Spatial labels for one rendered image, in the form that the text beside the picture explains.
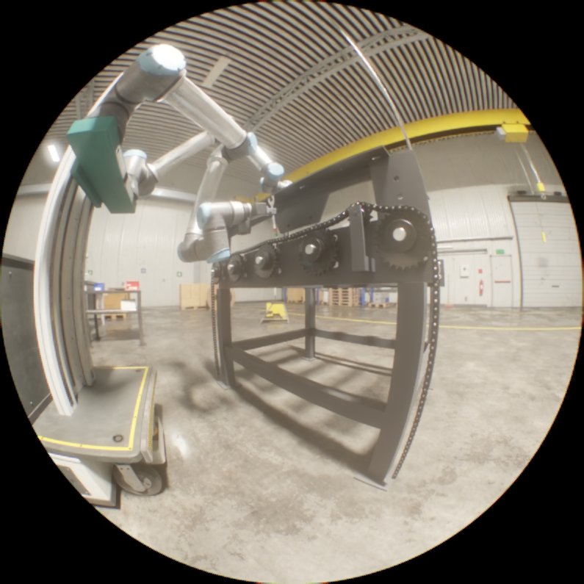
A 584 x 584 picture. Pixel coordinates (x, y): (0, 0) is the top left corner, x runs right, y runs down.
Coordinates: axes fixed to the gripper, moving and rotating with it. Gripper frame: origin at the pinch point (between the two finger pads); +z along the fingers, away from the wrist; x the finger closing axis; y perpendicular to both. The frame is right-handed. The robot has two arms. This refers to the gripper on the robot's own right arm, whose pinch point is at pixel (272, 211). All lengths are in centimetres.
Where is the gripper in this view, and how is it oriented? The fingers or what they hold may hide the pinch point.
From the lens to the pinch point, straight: 88.9
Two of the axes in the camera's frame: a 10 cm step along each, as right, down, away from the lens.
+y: -1.3, -9.6, -2.5
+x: -6.9, -1.0, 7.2
